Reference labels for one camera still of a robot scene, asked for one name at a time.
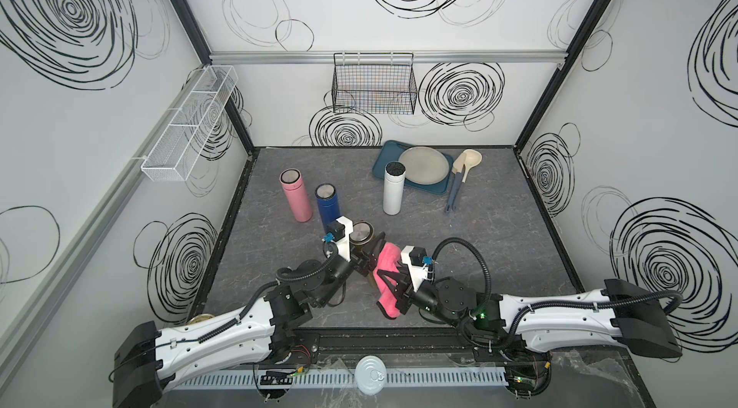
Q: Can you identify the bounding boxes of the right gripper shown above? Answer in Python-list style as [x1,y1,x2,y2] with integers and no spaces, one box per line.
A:
[379,267,462,332]

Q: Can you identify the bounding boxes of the pink cloth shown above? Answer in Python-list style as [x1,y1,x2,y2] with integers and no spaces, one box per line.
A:
[373,242,402,320]

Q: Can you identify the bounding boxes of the gold thermos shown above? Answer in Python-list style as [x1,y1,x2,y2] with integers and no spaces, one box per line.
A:
[350,221,375,256]

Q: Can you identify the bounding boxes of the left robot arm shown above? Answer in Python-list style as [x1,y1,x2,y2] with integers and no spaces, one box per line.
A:
[109,233,386,407]

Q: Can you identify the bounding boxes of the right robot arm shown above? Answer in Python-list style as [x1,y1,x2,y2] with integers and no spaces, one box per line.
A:
[375,270,682,359]

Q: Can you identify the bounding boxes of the blue thermos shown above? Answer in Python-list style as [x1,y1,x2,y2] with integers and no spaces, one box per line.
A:
[314,182,341,232]

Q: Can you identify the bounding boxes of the white thermos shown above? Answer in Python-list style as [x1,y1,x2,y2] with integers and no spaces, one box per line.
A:
[382,161,407,216]

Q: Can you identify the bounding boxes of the pink thermos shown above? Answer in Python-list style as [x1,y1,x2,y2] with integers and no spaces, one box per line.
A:
[280,168,313,223]

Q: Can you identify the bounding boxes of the white round can lid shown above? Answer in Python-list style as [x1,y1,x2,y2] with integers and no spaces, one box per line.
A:
[354,355,387,396]

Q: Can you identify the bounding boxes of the teal tray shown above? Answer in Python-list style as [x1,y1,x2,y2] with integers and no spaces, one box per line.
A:
[372,140,451,196]

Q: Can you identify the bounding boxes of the grey round plate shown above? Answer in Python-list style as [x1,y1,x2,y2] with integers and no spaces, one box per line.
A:
[398,147,450,185]

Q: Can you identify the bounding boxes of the beige ladle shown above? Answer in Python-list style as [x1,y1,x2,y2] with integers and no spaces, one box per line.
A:
[462,149,482,183]

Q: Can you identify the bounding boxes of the red gold round tin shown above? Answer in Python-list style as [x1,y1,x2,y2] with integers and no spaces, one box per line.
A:
[188,314,214,325]

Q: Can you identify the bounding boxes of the white mesh shelf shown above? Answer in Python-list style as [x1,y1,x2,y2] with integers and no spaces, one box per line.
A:
[141,65,238,182]

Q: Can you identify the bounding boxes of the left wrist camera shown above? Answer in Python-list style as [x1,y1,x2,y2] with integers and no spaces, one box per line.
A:
[323,216,354,262]

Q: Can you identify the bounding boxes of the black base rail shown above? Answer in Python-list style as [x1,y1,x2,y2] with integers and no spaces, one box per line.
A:
[253,323,555,369]

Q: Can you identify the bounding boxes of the blue handled utensil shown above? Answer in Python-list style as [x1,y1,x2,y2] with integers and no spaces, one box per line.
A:
[445,152,466,213]

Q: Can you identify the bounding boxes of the white slotted cable duct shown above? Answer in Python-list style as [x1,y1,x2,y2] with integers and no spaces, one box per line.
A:
[176,367,509,390]

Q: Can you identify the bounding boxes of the black wire basket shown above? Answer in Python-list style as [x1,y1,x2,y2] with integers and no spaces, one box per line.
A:
[331,52,419,115]

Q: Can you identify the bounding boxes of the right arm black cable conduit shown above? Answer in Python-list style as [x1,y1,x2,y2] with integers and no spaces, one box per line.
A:
[429,236,684,352]

